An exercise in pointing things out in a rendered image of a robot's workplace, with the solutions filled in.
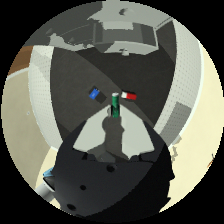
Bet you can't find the red and white eraser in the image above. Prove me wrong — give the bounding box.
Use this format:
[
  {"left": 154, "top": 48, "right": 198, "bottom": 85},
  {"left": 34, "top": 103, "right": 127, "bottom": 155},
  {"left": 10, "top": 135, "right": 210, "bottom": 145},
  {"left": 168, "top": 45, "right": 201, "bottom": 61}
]
[{"left": 122, "top": 92, "right": 136, "bottom": 100}]

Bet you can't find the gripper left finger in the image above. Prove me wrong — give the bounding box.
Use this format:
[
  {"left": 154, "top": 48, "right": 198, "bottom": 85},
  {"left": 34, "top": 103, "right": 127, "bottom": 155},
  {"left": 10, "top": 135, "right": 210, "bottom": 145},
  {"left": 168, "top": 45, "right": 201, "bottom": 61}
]
[{"left": 51, "top": 105, "right": 113, "bottom": 176}]

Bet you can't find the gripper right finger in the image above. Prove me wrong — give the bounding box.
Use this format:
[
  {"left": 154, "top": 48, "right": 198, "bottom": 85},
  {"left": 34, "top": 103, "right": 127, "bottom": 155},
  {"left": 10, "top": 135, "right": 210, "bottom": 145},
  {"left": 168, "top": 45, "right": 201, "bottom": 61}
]
[{"left": 118, "top": 105, "right": 175, "bottom": 181}]

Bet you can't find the grey chest of drawers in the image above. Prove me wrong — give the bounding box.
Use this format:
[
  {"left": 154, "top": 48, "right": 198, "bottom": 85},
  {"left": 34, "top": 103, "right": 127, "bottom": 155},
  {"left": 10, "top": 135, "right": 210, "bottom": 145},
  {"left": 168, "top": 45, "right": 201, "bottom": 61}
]
[{"left": 22, "top": 5, "right": 174, "bottom": 51}]

